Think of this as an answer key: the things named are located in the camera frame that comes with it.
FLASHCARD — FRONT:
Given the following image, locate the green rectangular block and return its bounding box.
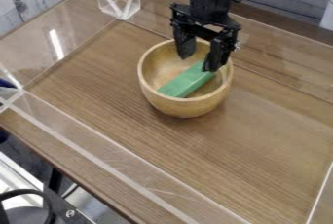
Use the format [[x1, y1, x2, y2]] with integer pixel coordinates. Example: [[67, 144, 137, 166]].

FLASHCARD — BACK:
[[158, 61, 216, 98]]

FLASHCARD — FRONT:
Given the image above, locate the black table leg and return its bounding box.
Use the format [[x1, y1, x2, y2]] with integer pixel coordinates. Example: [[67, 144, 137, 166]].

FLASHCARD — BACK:
[[49, 168, 65, 194]]

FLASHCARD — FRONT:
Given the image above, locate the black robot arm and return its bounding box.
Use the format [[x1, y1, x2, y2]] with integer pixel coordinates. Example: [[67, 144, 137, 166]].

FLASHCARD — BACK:
[[170, 0, 241, 72]]

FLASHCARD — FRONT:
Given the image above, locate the black cable loop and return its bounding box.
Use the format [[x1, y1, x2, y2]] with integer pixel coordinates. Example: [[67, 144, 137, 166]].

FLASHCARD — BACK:
[[0, 188, 57, 224]]

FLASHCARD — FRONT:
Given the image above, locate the wooden brown bowl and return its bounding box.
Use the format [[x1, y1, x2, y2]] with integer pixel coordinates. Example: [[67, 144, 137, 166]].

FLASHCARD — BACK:
[[138, 40, 235, 118]]

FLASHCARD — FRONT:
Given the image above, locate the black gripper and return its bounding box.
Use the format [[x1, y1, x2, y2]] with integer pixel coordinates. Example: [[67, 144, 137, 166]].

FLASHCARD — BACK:
[[170, 0, 241, 72]]

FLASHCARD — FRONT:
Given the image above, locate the clear acrylic enclosure wall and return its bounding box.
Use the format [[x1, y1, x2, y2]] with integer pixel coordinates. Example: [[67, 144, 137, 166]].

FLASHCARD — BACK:
[[0, 0, 333, 224]]

